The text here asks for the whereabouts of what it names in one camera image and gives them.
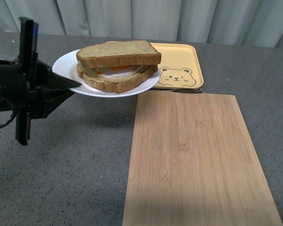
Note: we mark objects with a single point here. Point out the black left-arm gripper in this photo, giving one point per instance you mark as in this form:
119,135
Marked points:
18,78

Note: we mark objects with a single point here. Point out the bamboo cutting board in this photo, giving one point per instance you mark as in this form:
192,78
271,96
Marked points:
193,163

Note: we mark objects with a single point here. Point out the white round plate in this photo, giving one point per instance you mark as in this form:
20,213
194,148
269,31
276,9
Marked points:
66,67

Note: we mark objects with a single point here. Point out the bread slice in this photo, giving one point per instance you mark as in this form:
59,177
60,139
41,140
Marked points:
122,53
94,79

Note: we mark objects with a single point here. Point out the metal cutting board handle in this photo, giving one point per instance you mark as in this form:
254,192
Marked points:
194,91

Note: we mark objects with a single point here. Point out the grey pleated curtain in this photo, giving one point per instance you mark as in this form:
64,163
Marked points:
233,22

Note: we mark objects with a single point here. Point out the fried egg filling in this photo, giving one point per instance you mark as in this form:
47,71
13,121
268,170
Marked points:
118,72

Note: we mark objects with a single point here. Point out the yellow bear serving tray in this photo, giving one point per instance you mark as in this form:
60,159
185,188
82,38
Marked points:
179,68

